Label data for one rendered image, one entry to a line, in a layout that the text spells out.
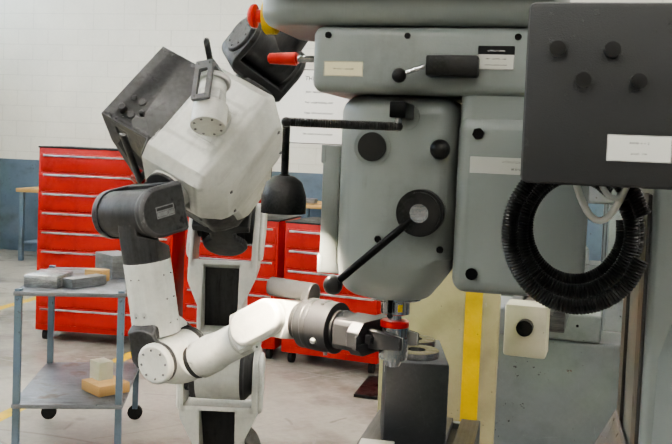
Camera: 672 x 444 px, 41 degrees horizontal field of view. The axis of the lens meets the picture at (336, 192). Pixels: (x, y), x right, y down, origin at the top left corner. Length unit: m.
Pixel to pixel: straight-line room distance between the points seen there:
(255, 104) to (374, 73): 0.49
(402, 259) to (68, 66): 10.88
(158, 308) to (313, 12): 0.66
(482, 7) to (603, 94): 0.32
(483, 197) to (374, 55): 0.26
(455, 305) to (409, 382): 1.49
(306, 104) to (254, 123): 9.07
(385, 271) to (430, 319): 1.86
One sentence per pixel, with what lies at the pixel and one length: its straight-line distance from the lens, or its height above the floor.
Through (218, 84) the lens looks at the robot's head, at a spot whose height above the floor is 1.65.
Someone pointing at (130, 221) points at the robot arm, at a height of 1.39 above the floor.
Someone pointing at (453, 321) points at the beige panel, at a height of 0.94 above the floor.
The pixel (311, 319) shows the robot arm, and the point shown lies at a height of 1.26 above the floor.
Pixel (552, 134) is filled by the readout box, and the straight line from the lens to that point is 1.06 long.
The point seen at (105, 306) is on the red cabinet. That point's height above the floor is 0.29.
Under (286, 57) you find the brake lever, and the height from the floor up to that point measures 1.70.
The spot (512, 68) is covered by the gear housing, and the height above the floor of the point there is 1.67.
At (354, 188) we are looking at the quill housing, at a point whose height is 1.48.
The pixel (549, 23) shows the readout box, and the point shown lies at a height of 1.70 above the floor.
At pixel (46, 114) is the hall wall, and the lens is 12.23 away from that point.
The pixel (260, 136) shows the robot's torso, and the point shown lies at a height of 1.56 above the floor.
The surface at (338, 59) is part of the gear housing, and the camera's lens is 1.36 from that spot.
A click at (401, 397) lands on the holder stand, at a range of 1.74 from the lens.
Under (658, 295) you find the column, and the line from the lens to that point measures 1.29.
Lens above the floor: 1.55
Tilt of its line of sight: 3 degrees down
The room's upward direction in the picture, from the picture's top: 2 degrees clockwise
